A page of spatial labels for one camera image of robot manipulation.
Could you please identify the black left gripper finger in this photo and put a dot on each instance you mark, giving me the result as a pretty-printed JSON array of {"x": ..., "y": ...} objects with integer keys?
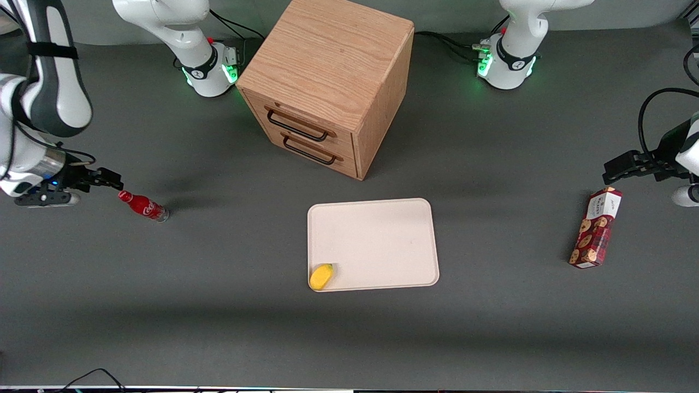
[
  {"x": 620, "y": 177},
  {"x": 620, "y": 161}
]

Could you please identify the beige plastic tray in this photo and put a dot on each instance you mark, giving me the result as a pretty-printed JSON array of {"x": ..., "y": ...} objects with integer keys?
[{"x": 377, "y": 243}]

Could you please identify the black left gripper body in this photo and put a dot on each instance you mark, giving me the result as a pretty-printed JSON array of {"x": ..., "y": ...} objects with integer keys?
[{"x": 657, "y": 162}]

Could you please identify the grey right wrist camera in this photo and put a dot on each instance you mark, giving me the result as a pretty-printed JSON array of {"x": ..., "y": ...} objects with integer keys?
[{"x": 46, "y": 198}]

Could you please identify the wooden drawer front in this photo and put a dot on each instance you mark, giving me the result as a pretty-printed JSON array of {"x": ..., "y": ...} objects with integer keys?
[
  {"x": 306, "y": 117},
  {"x": 327, "y": 161}
]

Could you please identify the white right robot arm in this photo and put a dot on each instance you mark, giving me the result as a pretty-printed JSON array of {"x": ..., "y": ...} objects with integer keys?
[{"x": 180, "y": 33}]

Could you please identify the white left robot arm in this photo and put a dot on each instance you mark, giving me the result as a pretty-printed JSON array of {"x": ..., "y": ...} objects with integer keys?
[{"x": 516, "y": 49}]

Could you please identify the red cookie box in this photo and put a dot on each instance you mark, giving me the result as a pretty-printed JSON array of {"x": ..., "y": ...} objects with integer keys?
[{"x": 595, "y": 229}]

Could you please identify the yellow toy fruit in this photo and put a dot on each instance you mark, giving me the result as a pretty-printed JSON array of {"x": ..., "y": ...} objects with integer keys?
[{"x": 321, "y": 277}]

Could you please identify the aluminium frame profile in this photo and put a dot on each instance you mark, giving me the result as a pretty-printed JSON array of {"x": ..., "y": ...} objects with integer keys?
[{"x": 689, "y": 11}]

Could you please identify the wooden drawer cabinet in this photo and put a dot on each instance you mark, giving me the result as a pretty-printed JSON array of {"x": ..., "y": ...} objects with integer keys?
[{"x": 327, "y": 60}]

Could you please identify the red coke bottle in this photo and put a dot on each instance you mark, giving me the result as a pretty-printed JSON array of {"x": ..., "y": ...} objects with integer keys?
[{"x": 143, "y": 206}]

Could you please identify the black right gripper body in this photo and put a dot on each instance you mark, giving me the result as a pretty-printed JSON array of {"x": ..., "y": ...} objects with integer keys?
[{"x": 75, "y": 177}]

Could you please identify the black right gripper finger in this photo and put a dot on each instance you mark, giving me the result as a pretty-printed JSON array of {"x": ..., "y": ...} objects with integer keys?
[
  {"x": 113, "y": 185},
  {"x": 109, "y": 174}
]

